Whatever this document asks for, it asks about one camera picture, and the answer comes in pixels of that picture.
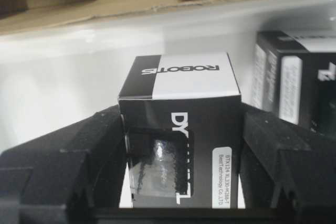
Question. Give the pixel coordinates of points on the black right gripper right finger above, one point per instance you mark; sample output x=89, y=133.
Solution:
x=286, y=167

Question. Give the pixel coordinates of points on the black white Robotis Dynamixel box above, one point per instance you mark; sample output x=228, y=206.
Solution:
x=183, y=123

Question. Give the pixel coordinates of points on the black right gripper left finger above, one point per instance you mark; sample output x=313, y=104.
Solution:
x=59, y=177

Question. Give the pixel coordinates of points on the lower black Dynamixel box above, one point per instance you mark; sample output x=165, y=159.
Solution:
x=294, y=77

